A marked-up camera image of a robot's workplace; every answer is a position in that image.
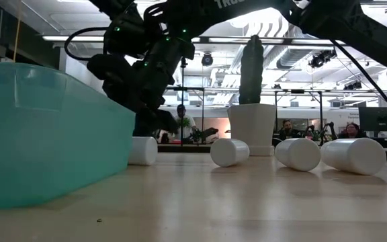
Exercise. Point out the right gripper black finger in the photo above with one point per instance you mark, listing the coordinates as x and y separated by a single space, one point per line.
163 121
143 126

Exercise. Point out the white pill bottle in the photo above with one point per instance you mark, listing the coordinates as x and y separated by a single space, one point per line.
297 154
144 151
228 153
354 156

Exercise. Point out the translucent green plastic basket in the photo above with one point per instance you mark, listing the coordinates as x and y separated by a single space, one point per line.
45 134

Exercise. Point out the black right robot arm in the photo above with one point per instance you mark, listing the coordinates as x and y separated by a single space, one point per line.
348 23

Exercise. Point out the person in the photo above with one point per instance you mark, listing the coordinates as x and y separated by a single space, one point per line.
352 130
181 110
287 127

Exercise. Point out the black tripod stand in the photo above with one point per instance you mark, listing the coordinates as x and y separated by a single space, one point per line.
182 97

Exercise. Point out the white hexagonal plant pot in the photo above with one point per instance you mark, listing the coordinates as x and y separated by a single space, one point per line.
252 124

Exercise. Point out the green cactus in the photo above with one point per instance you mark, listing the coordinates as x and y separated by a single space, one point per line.
251 70

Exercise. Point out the black ceiling spotlight cluster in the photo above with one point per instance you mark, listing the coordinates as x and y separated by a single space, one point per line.
353 85
321 58

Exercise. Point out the black computer monitor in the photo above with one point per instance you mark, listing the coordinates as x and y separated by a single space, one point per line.
375 122

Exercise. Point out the black aluminium rig frame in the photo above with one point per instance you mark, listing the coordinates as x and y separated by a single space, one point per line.
186 148

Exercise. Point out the black background workstation frame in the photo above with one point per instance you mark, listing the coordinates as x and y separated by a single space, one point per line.
193 89
297 91

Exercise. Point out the black round ceiling camera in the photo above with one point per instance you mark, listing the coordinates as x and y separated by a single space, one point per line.
207 59

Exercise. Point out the silver ventilation duct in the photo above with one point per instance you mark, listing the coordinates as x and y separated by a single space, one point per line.
291 57

